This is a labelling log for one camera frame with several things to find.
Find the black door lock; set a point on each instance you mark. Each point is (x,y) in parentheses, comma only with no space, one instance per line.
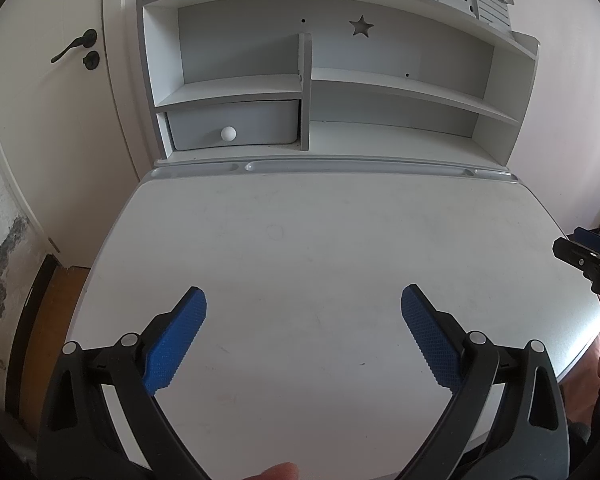
(91,59)

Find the grey drawer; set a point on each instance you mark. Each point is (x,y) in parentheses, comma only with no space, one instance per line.
(260,122)

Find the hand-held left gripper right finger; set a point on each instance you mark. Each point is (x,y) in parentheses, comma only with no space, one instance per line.
(430,335)

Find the white door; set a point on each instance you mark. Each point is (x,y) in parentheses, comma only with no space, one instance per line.
(55,150)

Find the black board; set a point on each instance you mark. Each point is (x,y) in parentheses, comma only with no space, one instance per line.
(30,320)

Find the white drawer knob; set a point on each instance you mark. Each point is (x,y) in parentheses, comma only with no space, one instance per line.
(228,133)

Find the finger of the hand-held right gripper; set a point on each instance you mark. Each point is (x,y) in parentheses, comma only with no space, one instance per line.
(592,238)
(572,255)

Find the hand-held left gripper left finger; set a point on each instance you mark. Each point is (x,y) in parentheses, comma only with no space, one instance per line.
(175,345)

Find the person's left hand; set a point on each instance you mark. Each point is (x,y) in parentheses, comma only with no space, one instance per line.
(275,472)

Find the white grey desk hutch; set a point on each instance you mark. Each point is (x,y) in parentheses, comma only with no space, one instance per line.
(355,110)

